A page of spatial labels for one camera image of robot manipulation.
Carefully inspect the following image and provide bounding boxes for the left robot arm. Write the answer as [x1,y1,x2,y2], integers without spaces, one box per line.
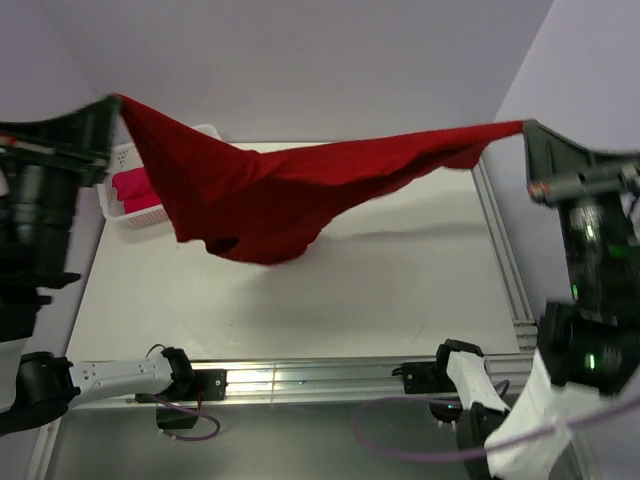
[1,94,195,435]

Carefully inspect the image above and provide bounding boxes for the dark red t shirt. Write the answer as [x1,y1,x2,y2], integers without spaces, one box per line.
[121,97,524,266]

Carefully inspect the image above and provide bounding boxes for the aluminium frame rail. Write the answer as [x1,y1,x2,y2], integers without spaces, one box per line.
[24,140,601,480]

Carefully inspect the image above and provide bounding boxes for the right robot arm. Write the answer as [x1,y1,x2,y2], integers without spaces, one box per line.
[432,120,639,479]

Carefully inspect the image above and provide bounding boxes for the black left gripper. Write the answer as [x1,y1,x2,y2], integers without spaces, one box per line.
[0,92,125,278]

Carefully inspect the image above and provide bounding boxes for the pink rolled t shirt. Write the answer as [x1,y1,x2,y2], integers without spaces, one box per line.
[111,167,161,214]

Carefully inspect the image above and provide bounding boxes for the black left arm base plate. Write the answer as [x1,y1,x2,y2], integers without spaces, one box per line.
[185,369,227,401]

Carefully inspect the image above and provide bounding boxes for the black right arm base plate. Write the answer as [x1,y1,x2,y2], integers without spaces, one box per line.
[393,361,454,395]

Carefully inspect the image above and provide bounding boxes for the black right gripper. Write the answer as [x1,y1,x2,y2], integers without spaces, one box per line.
[524,113,640,290]

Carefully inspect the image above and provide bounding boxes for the white perforated plastic basket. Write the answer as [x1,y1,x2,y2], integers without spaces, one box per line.
[95,123,224,230]

